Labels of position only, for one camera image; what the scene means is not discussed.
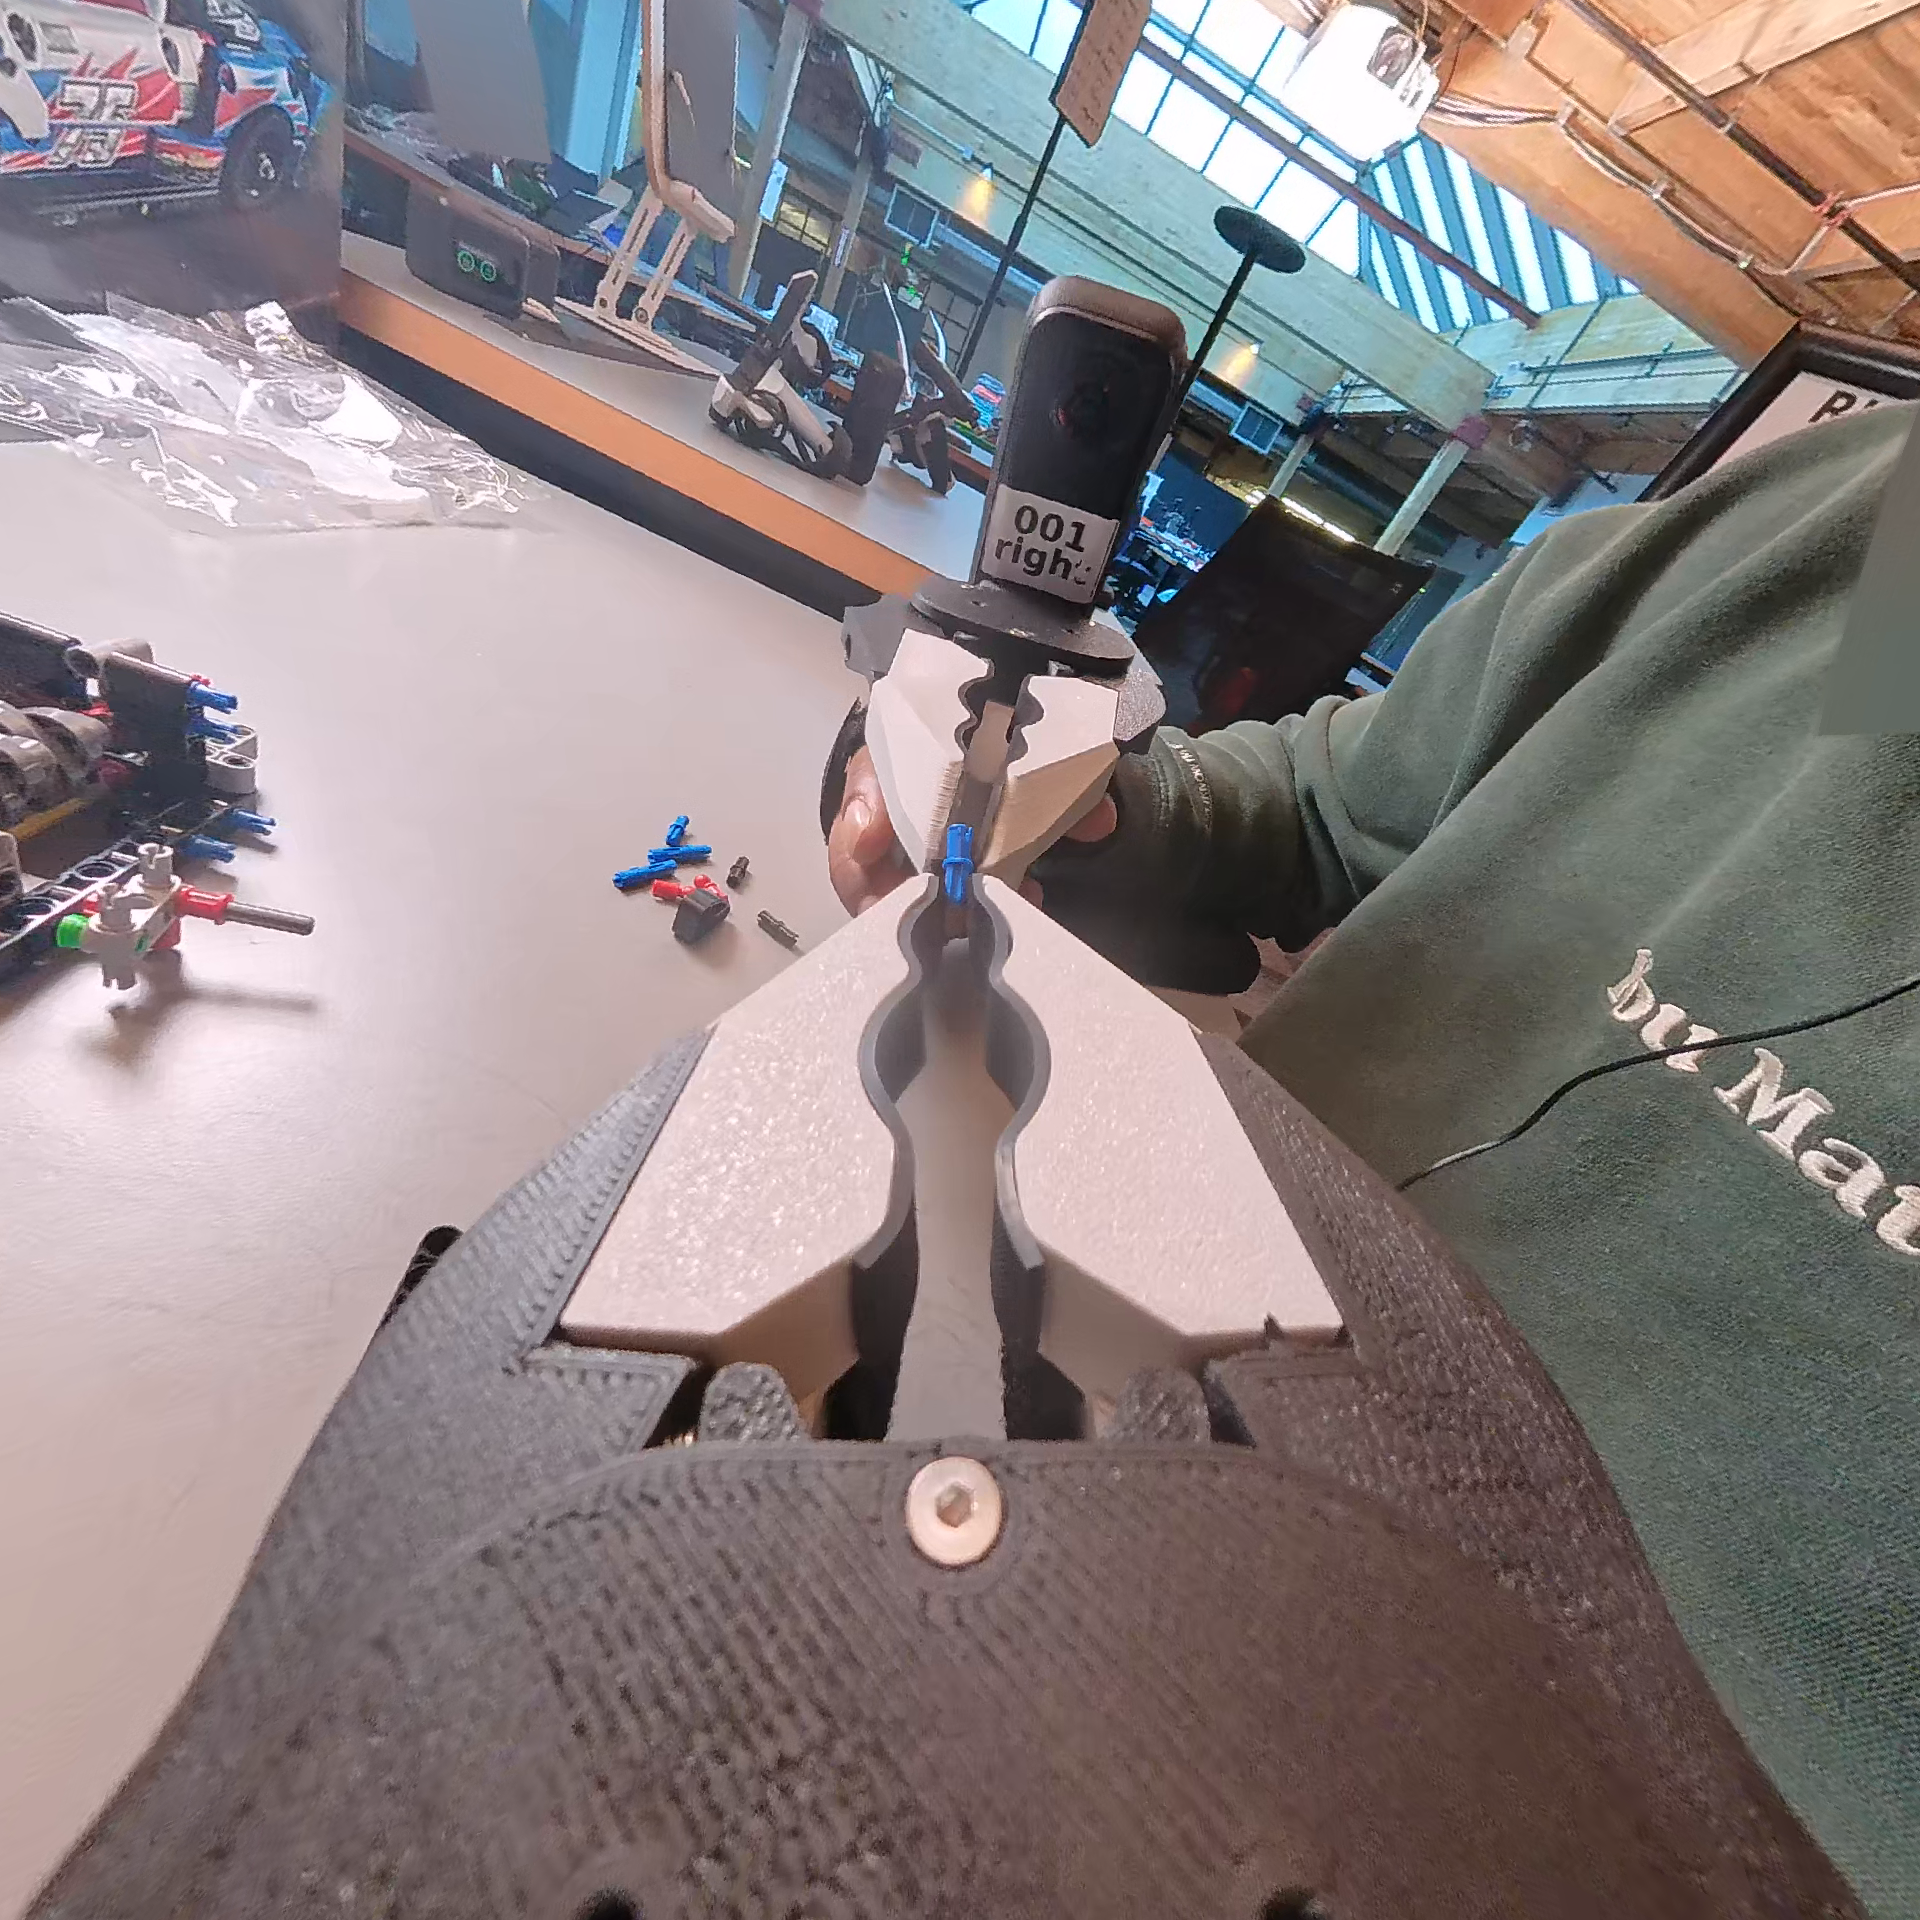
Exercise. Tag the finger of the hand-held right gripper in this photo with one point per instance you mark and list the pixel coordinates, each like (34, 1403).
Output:
(916, 752)
(1066, 763)

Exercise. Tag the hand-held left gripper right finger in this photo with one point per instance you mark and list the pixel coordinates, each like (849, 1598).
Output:
(1154, 1198)

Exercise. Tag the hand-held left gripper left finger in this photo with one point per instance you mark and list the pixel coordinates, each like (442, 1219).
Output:
(750, 1185)

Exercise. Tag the red lego pin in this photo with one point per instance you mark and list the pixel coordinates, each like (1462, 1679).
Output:
(709, 888)

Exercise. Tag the black curved lego piece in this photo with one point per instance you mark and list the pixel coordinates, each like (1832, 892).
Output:
(700, 918)

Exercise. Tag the lego car chassis assembly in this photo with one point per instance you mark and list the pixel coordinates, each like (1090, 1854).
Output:
(90, 752)

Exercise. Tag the lego car set box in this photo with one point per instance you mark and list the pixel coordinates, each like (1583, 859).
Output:
(150, 120)

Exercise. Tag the black and white device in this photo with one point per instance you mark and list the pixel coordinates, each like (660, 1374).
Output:
(771, 404)
(908, 404)

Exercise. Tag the black monitor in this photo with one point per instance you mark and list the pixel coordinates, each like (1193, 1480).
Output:
(1290, 599)

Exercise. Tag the black pole with brown board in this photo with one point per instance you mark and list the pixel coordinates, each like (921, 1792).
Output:
(1103, 69)

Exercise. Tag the orange edged table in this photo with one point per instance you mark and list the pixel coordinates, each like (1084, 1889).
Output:
(675, 468)

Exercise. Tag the white stand with legs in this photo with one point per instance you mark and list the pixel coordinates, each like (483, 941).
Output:
(667, 196)

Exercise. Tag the green sweatshirt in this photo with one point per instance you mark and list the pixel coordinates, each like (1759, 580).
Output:
(1649, 1350)

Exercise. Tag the black device with green lights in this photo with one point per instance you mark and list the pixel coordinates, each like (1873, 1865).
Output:
(479, 265)

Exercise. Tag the black framed white sign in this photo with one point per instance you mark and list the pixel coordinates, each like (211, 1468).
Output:
(1785, 412)

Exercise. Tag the clear plastic bag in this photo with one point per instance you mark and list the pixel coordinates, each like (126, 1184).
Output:
(224, 421)

